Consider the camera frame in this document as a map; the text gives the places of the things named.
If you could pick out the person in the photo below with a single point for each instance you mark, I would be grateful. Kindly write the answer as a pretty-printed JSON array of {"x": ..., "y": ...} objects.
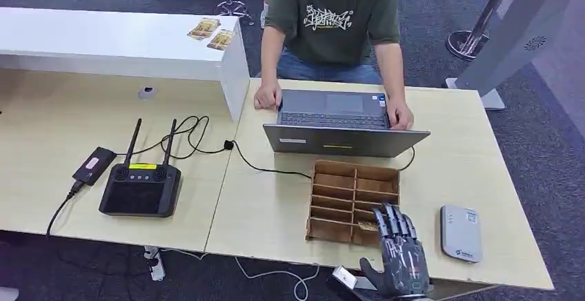
[{"x": 331, "y": 29}]

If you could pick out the grey laptop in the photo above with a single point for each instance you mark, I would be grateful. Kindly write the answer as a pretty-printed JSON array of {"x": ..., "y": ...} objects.
[{"x": 340, "y": 125}]

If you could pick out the black adapter box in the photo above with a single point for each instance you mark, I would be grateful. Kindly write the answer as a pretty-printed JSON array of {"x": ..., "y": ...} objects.
[{"x": 94, "y": 165}]

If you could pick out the white power strip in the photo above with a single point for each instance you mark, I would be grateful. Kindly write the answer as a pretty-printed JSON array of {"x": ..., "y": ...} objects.
[{"x": 154, "y": 264}]

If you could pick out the black controller with antennas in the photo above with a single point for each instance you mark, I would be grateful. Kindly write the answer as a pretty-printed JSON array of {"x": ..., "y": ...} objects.
[{"x": 139, "y": 193}]

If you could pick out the white card reader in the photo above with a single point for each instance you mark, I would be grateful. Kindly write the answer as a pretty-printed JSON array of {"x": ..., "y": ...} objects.
[{"x": 460, "y": 234}]

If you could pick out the yellow printed card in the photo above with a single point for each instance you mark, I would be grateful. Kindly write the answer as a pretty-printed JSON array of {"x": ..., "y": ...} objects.
[
  {"x": 204, "y": 28},
  {"x": 221, "y": 39},
  {"x": 368, "y": 226}
]

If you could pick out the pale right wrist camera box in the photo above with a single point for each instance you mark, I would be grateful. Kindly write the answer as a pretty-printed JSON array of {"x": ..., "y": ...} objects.
[{"x": 345, "y": 278}]

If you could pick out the person's left hand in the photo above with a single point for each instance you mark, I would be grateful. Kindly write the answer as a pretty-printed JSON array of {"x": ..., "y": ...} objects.
[{"x": 400, "y": 115}]

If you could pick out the wooden card box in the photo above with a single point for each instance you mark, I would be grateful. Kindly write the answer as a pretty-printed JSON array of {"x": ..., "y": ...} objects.
[{"x": 340, "y": 203}]

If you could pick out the chrome stanchion post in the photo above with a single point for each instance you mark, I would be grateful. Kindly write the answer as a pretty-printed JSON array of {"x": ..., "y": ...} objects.
[{"x": 467, "y": 43}]

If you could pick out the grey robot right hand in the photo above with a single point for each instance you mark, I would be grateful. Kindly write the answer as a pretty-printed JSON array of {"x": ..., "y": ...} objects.
[{"x": 404, "y": 262}]

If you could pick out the white kiosk stand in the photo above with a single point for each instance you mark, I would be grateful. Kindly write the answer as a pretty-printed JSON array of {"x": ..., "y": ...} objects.
[{"x": 518, "y": 29}]

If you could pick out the person's right hand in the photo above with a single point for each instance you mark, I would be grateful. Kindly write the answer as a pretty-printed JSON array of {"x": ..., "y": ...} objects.
[{"x": 268, "y": 95}]

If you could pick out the white raised counter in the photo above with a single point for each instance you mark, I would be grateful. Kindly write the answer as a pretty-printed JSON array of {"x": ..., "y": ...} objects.
[{"x": 114, "y": 42}]

